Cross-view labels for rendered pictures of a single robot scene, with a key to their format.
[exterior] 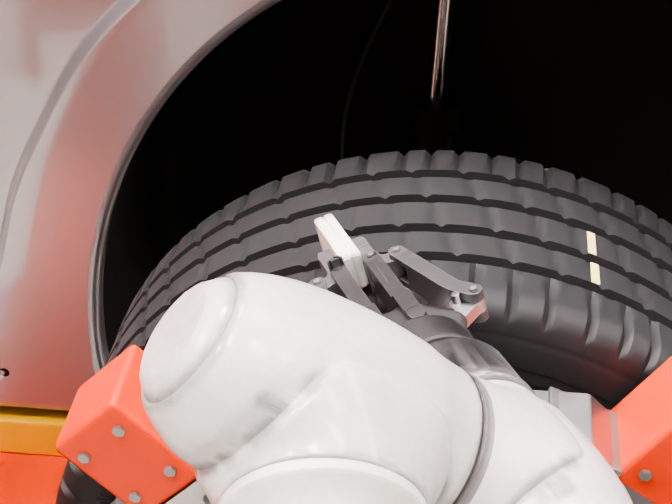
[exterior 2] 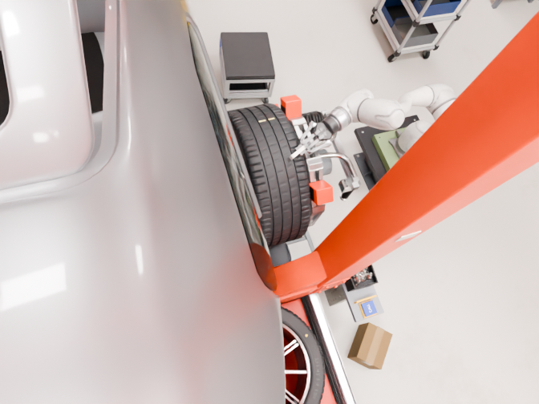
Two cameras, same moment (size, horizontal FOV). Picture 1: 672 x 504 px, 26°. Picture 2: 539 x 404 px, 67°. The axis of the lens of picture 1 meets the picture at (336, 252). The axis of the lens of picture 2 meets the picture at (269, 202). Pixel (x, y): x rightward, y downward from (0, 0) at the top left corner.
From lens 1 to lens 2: 1.81 m
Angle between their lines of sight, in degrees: 74
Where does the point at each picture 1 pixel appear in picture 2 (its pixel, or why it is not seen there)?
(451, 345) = (338, 115)
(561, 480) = (365, 94)
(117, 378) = (326, 189)
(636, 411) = (292, 113)
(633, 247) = (253, 117)
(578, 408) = (296, 121)
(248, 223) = (273, 186)
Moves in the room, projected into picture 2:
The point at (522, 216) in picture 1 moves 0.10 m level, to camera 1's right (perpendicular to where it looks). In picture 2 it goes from (264, 131) to (254, 111)
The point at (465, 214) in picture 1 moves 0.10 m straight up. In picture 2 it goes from (270, 139) to (273, 125)
